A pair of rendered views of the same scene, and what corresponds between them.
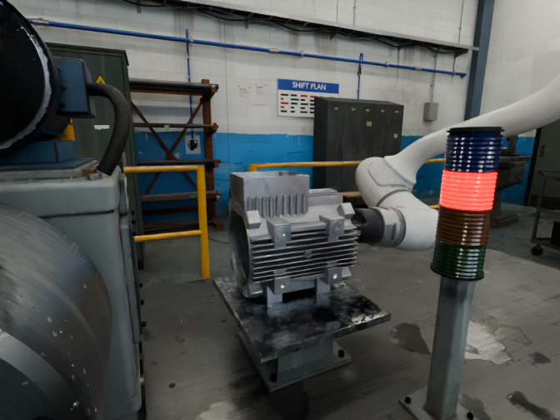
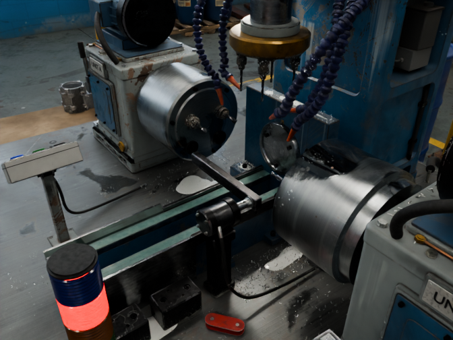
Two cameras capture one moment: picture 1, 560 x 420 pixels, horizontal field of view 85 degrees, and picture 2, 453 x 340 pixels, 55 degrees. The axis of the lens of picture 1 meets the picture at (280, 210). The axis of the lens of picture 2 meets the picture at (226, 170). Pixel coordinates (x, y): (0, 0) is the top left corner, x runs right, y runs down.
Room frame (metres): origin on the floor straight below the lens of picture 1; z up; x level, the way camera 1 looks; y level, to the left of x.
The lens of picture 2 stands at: (0.80, -0.13, 1.59)
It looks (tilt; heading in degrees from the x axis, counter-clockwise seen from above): 33 degrees down; 169
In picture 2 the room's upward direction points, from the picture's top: straight up
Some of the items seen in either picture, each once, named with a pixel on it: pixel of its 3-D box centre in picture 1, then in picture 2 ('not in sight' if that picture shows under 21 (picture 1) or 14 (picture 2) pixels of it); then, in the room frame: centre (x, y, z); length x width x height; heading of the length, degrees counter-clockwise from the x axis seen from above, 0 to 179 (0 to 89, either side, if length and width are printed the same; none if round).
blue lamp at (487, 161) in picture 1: (471, 152); (76, 276); (0.39, -0.24, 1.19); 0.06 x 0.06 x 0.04
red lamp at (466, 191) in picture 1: (467, 188); (83, 301); (0.39, -0.24, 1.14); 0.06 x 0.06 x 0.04
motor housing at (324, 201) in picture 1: (287, 239); not in sight; (0.58, -0.02, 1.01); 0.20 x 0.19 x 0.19; 112
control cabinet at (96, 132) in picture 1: (95, 167); not in sight; (2.84, 1.71, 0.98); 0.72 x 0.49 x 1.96; 113
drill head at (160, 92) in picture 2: not in sight; (178, 104); (-0.44, -0.04, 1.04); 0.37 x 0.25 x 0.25; 26
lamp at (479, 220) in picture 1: (462, 222); (88, 323); (0.39, -0.24, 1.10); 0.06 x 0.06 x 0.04
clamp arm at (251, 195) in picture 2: not in sight; (223, 179); (-0.04, 0.03, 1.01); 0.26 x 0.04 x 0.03; 26
